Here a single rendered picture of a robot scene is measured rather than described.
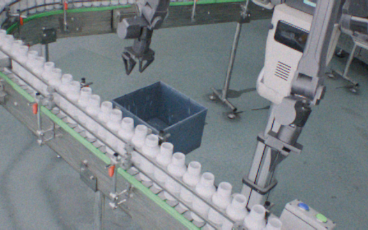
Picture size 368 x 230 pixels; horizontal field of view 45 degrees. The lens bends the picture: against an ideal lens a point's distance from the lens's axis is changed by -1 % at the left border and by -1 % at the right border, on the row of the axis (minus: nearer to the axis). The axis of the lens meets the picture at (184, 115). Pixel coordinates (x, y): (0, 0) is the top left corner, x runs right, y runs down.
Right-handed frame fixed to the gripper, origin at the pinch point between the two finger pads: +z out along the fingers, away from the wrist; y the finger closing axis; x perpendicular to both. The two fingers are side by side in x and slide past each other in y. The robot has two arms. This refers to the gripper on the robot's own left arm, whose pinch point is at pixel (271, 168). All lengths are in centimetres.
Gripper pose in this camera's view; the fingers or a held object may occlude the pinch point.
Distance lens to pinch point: 125.7
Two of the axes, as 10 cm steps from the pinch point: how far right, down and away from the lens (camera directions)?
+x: 3.3, -1.5, 9.3
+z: -3.7, 8.9, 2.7
